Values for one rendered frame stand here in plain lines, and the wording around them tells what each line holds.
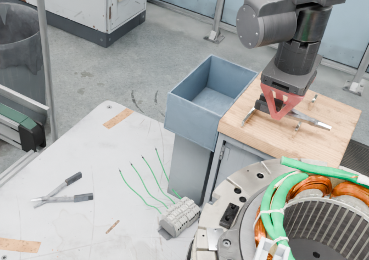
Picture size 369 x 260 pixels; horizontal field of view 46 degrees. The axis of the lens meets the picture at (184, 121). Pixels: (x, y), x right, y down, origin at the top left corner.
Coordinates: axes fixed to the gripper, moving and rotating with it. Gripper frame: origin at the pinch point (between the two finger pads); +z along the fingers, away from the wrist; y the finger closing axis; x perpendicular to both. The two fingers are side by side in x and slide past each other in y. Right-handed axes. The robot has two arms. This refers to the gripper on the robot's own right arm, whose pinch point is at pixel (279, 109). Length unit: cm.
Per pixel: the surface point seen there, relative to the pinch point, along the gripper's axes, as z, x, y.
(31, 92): 82, -118, -48
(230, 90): 9.6, -12.9, -11.8
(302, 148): 2.8, 5.8, 3.6
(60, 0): 90, -177, -133
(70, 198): 28.9, -33.4, 16.9
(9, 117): 32, -65, 4
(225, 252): -2.1, 3.9, 29.8
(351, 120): 3.5, 11.0, -8.9
